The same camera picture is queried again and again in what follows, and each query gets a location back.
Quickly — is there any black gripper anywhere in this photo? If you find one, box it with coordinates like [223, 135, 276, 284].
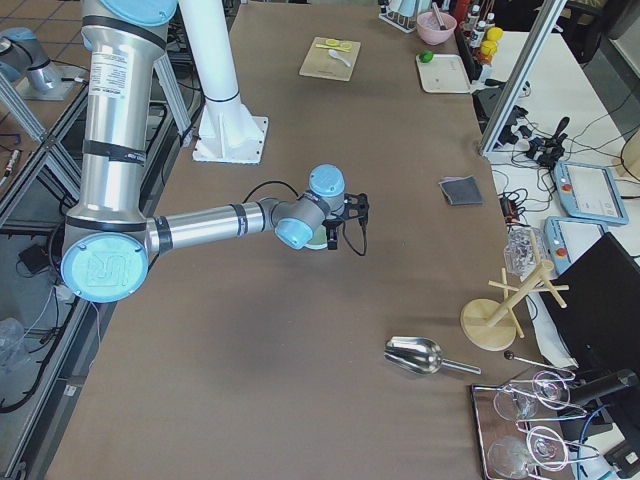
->
[324, 193, 369, 250]

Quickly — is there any light green bowl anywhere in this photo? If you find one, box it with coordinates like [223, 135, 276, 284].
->
[305, 225, 328, 250]

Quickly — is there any white ceramic spoon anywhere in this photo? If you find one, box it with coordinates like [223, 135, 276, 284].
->
[328, 49, 352, 68]

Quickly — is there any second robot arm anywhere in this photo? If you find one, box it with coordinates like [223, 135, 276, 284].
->
[1, 27, 72, 101]

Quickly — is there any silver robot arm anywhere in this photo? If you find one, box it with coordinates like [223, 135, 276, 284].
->
[61, 1, 369, 303]

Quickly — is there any pink mixing bowl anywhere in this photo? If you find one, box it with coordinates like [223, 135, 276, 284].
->
[416, 11, 458, 45]

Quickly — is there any grey folded cloth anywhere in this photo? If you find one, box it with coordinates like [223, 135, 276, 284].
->
[439, 176, 484, 206]

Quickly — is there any steel scoop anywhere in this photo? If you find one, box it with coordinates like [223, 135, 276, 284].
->
[384, 336, 482, 375]

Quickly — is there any wooden cutting board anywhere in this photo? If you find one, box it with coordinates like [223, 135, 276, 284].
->
[299, 37, 361, 82]

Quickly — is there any wooden mug tree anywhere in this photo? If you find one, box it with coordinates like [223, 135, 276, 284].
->
[460, 231, 570, 351]

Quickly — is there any cream tray with bear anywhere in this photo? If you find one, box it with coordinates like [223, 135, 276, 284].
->
[415, 54, 471, 94]

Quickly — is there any green lime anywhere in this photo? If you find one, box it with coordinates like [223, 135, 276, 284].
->
[419, 50, 434, 63]

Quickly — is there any blue teach pendant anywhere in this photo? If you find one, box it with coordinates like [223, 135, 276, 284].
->
[553, 161, 629, 225]

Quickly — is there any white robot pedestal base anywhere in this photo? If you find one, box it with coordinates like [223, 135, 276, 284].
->
[179, 1, 268, 165]

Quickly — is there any wire glass rack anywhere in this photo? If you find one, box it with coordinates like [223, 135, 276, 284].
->
[470, 368, 600, 479]

